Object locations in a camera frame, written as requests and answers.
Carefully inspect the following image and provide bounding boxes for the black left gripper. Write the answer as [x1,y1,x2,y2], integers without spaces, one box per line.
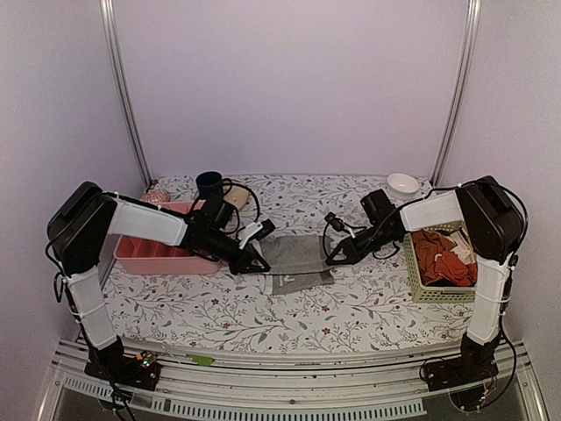
[206,229,271,276]

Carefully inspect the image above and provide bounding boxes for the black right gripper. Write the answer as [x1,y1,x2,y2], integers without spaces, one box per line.
[327,224,396,265]

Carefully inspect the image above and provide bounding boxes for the grey boxer underwear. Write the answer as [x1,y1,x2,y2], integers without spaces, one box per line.
[259,235,335,296]

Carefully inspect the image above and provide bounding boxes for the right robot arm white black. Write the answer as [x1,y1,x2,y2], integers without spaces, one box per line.
[325,175,528,382]

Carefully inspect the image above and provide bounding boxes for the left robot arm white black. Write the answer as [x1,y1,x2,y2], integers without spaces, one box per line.
[45,182,274,381]

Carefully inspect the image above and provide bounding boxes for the floral tablecloth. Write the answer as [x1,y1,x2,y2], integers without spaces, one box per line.
[103,175,473,354]

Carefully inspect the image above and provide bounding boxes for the beige plush toy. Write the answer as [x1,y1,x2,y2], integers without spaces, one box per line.
[223,184,250,211]

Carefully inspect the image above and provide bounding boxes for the white bowl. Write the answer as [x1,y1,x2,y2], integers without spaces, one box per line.
[386,173,420,200]

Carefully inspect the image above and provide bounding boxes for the dark blue mug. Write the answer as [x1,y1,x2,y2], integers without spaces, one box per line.
[195,171,233,200]

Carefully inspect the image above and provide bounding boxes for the pale green plastic basket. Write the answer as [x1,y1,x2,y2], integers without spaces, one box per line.
[403,222,476,303]

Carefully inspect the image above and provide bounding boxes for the orange clothes in basket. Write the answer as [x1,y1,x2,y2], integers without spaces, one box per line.
[412,229,478,288]

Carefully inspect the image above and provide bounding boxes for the green tape scrap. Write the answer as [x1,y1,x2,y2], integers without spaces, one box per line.
[188,353,214,367]

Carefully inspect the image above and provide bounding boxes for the red white striped cloth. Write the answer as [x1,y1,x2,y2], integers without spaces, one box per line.
[140,188,171,204]

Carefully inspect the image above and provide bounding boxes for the pink divided organizer box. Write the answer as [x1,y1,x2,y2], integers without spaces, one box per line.
[113,200,223,276]

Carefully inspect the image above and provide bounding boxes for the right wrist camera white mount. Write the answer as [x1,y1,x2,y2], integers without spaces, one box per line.
[324,212,357,236]

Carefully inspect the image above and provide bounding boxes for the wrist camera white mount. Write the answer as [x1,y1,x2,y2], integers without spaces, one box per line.
[238,219,275,249]
[324,212,357,236]

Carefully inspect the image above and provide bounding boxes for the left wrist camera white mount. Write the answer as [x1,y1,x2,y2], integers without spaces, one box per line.
[238,219,275,249]

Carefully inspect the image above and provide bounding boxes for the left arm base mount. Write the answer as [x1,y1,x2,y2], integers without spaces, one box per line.
[84,348,161,391]

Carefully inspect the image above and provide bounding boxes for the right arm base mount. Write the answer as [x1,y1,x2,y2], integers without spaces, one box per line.
[419,356,499,391]

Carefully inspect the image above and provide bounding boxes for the right aluminium frame post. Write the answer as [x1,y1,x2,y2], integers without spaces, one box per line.
[430,0,482,186]

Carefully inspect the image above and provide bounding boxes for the aluminium frame post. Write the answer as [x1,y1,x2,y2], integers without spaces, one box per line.
[99,0,152,188]
[430,0,482,186]

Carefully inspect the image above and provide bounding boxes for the left aluminium frame post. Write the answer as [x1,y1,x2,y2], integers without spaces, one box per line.
[99,0,152,188]

